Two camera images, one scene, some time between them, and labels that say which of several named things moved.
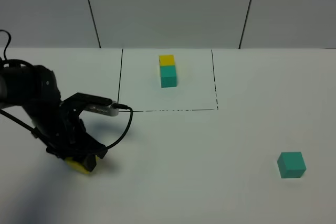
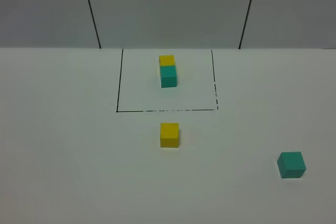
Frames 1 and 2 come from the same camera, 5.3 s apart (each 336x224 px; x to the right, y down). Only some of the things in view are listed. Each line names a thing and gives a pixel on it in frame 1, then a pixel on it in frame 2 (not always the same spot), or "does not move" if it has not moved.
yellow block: [77, 165] → [169, 135]
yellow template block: [167, 60] does not move
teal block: [291, 164] does not move
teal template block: [168, 76] does not move
